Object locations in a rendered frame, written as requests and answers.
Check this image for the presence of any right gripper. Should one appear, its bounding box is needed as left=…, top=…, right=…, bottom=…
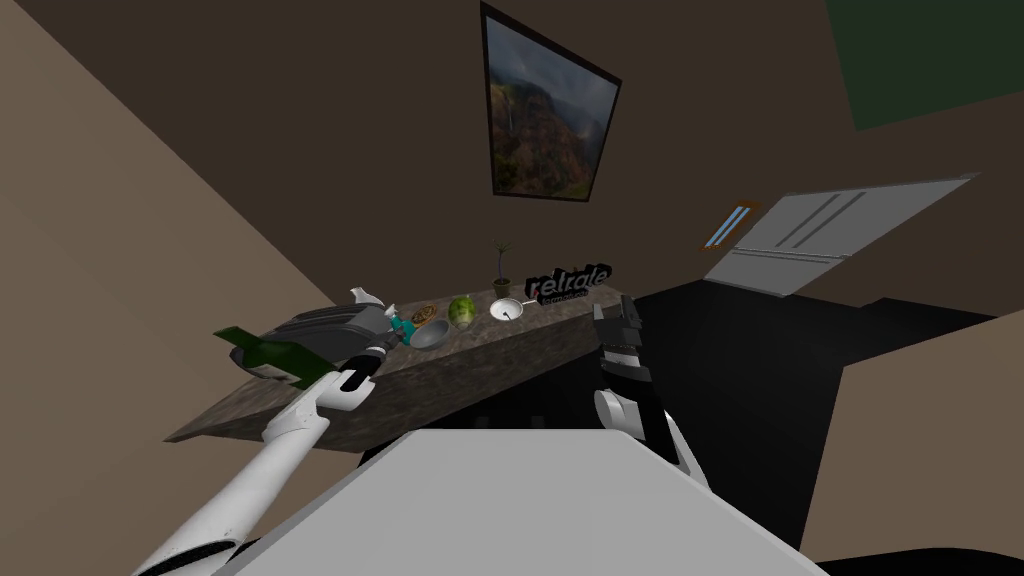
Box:
left=592, top=295, right=643, bottom=349

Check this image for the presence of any teal spray bottle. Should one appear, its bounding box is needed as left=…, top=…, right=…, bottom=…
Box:
left=388, top=302, right=418, bottom=347

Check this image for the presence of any grey bowl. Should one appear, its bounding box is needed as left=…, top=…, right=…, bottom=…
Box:
left=408, top=319, right=453, bottom=352

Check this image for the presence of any black sign with white letters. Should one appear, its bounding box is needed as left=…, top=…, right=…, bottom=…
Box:
left=523, top=263, right=615, bottom=308

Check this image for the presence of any dark grey toaster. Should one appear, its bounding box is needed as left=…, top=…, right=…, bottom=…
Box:
left=229, top=304, right=394, bottom=374

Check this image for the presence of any green melon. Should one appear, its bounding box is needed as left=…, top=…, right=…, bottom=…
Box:
left=447, top=295, right=480, bottom=332

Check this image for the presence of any white pan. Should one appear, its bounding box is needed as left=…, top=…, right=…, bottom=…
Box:
left=488, top=296, right=538, bottom=324

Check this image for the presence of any dark green bottle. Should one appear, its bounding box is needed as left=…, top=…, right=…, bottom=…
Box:
left=212, top=325, right=339, bottom=392

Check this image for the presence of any small potted plant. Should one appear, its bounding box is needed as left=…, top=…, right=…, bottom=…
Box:
left=490, top=239, right=516, bottom=300

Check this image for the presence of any small brown framed window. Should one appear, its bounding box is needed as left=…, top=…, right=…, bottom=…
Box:
left=701, top=199, right=762, bottom=253

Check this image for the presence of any framed mountain landscape picture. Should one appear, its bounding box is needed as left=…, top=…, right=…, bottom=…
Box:
left=479, top=0, right=625, bottom=205

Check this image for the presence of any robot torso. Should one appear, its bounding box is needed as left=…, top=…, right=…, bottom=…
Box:
left=211, top=428, right=833, bottom=576

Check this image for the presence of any grey fridge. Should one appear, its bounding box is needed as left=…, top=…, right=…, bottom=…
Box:
left=703, top=171, right=983, bottom=300

